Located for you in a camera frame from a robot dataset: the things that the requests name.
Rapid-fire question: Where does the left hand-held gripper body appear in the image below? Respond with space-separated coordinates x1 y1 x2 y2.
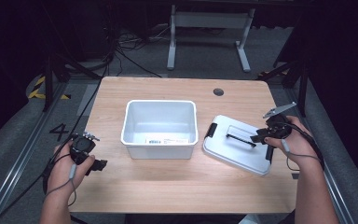
69 131 101 166

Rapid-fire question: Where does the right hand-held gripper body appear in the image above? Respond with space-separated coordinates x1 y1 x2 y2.
262 101 298 141

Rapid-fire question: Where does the white box lid black handle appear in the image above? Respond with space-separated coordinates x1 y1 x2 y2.
201 114 276 177

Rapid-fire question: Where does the white plastic storage box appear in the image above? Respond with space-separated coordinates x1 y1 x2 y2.
119 99 200 161

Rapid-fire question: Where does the person's right hand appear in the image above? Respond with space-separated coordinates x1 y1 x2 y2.
263 115 324 172

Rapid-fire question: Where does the person's left hand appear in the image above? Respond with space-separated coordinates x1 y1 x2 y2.
47 141 96 200

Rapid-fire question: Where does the black tripod stand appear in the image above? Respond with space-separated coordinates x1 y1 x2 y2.
255 59 311 119
41 52 103 113

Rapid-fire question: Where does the yellow black floor tape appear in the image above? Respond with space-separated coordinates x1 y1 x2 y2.
27 75 72 101

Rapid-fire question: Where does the grey cable with plug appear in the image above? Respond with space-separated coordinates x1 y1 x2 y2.
45 163 77 207
280 138 324 173

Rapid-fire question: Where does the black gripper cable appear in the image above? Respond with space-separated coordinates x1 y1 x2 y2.
0 69 108 224
278 121 326 171

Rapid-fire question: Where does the bundle of floor cables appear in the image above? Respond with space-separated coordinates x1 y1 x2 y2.
104 22 171 78

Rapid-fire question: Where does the white metal table frame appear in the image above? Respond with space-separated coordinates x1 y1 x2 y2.
166 4 256 74

